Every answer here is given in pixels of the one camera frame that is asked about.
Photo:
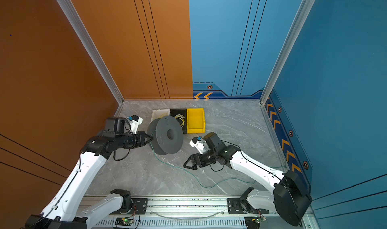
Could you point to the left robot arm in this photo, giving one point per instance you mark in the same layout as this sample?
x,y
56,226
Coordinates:
x,y
62,211

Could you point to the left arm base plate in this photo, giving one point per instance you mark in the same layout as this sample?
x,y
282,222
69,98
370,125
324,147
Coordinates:
x,y
135,206

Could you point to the aluminium corner post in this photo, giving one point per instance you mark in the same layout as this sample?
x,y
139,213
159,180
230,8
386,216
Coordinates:
x,y
294,31
81,31

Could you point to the aluminium mounting rail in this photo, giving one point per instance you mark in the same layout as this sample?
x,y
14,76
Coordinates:
x,y
190,212

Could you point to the black plastic bin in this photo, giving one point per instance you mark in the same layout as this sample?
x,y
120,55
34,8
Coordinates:
x,y
181,116

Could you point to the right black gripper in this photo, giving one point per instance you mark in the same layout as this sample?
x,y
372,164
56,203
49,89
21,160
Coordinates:
x,y
194,166

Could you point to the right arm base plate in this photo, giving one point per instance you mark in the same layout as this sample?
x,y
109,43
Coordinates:
x,y
238,206

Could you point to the grey perforated cable spool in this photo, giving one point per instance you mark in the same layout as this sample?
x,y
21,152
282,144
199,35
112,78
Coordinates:
x,y
167,135

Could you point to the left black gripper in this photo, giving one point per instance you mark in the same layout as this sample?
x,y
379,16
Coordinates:
x,y
141,142

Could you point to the left aluminium corner post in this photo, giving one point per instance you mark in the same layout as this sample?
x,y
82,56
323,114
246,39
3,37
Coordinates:
x,y
81,31

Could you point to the yellow plastic bin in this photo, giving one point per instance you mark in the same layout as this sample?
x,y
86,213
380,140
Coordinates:
x,y
196,120

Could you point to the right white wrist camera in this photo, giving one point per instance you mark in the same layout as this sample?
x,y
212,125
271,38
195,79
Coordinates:
x,y
197,143

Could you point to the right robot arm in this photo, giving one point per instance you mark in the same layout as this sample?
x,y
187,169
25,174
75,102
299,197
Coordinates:
x,y
286,193

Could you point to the right aluminium corner post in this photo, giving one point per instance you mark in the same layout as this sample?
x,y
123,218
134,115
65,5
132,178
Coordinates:
x,y
294,31

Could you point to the left green circuit board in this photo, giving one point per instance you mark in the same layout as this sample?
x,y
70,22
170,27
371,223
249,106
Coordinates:
x,y
124,222

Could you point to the right circuit board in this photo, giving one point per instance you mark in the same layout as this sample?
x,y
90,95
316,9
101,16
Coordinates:
x,y
259,220

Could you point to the white plastic bin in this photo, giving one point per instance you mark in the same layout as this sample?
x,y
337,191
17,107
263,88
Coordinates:
x,y
159,113

